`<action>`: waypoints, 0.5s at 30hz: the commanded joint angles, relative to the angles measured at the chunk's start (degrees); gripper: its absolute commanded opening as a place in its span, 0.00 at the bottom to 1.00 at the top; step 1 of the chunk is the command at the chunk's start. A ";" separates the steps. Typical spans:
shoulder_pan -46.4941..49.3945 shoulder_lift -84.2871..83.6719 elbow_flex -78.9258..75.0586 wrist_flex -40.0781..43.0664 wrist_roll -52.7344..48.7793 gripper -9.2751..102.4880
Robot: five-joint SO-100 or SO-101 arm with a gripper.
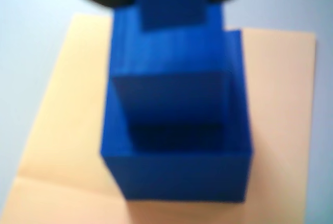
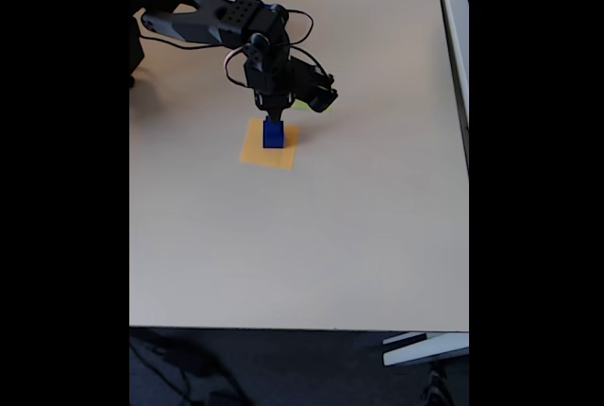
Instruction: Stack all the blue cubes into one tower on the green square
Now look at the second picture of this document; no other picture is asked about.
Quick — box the orange paper square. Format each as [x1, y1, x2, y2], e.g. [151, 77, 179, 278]
[238, 116, 301, 172]

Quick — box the green paper square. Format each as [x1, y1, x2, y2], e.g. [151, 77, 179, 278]
[290, 97, 335, 115]

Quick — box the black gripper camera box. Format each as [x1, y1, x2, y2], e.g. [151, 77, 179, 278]
[286, 54, 340, 114]

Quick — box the medium blue cube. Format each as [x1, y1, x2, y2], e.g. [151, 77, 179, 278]
[261, 127, 286, 149]

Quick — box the white table foot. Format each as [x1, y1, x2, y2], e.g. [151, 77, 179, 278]
[381, 330, 470, 367]

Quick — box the white neighbouring desk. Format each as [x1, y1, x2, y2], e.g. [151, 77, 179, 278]
[432, 0, 470, 174]

